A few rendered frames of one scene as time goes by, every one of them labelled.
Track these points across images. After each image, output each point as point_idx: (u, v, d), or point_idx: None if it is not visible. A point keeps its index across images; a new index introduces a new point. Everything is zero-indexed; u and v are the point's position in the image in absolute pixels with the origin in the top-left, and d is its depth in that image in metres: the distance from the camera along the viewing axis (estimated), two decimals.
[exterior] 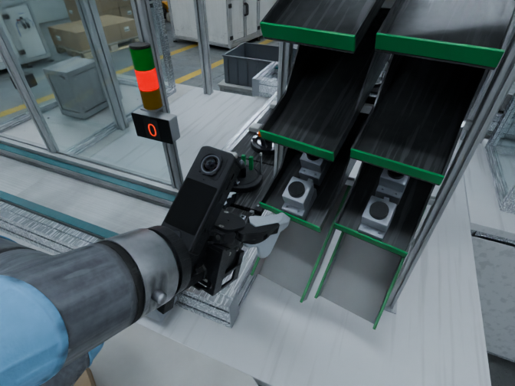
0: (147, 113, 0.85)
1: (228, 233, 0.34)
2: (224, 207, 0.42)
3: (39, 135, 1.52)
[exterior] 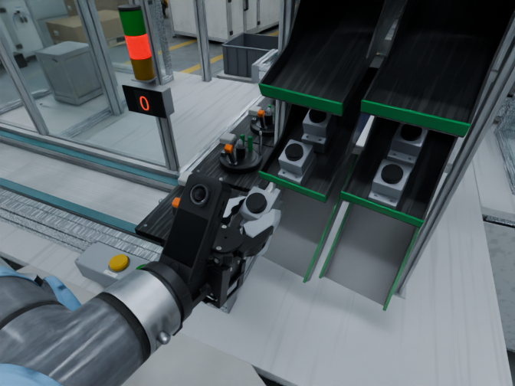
0: (139, 85, 0.80)
1: (226, 256, 0.35)
2: (227, 219, 0.42)
3: (31, 121, 1.46)
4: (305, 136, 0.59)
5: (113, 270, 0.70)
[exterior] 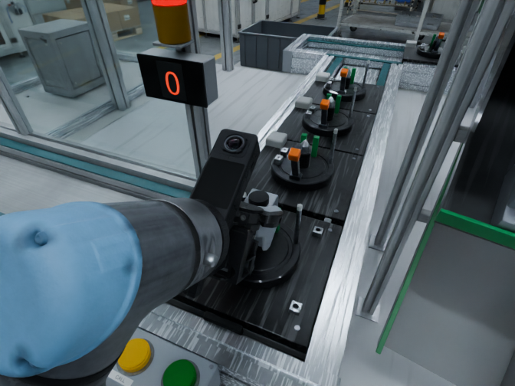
0: (164, 54, 0.50)
1: (253, 214, 0.33)
2: None
3: None
4: None
5: (125, 371, 0.40)
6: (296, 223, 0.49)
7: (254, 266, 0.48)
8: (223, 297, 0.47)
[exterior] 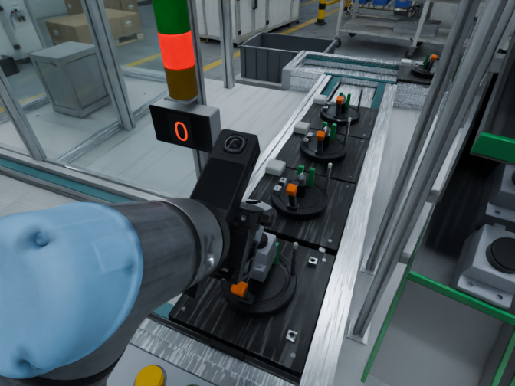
0: (173, 106, 0.55)
1: (253, 214, 0.33)
2: None
3: None
4: (482, 207, 0.34)
5: None
6: (292, 258, 0.55)
7: (254, 297, 0.54)
8: (227, 326, 0.52)
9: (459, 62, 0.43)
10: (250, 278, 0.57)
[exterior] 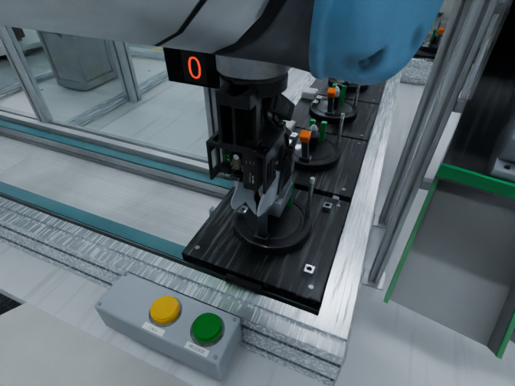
0: None
1: (287, 128, 0.38)
2: None
3: (29, 109, 1.21)
4: (514, 103, 0.33)
5: (157, 323, 0.44)
6: (308, 195, 0.54)
7: (270, 233, 0.52)
8: (242, 262, 0.51)
9: None
10: None
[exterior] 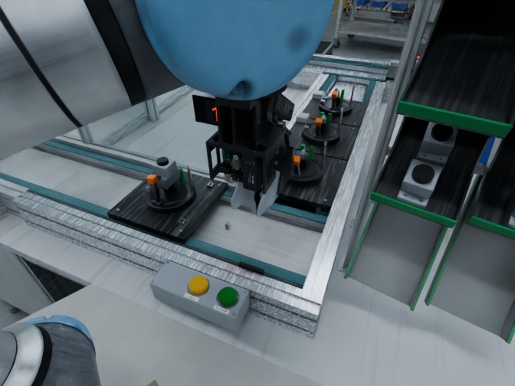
0: (210, 95, 0.76)
1: (287, 128, 0.38)
2: None
3: None
4: (418, 155, 0.54)
5: (194, 293, 0.66)
6: (188, 176, 0.84)
7: (162, 201, 0.83)
8: (143, 217, 0.82)
9: None
10: (163, 191, 0.86)
